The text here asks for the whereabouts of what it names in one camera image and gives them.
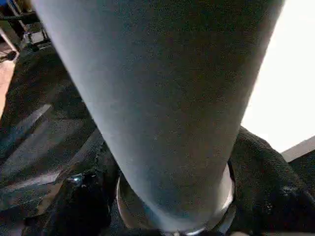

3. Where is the white plastic table top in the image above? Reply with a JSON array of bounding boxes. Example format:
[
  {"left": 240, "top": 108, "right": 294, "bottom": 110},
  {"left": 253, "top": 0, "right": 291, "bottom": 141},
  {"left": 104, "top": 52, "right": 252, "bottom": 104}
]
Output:
[{"left": 115, "top": 0, "right": 315, "bottom": 234}]

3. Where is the black folding table frame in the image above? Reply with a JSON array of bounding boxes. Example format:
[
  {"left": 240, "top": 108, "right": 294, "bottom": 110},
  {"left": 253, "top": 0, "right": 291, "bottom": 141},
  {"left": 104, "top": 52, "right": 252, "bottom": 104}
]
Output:
[{"left": 0, "top": 0, "right": 52, "bottom": 52}]

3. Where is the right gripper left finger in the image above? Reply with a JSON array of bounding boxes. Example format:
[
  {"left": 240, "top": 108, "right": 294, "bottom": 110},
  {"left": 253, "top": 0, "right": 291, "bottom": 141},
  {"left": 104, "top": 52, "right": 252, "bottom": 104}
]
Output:
[{"left": 22, "top": 132, "right": 148, "bottom": 236}]

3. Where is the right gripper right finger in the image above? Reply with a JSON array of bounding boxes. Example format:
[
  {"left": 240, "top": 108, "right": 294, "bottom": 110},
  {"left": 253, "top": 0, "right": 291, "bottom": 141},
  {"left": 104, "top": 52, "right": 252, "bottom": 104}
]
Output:
[{"left": 230, "top": 126, "right": 315, "bottom": 236}]

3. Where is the white plastic table leg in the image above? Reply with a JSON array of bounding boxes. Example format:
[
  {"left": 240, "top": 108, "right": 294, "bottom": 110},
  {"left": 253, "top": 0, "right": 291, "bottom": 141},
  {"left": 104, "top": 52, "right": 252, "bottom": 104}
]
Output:
[{"left": 31, "top": 0, "right": 286, "bottom": 234}]

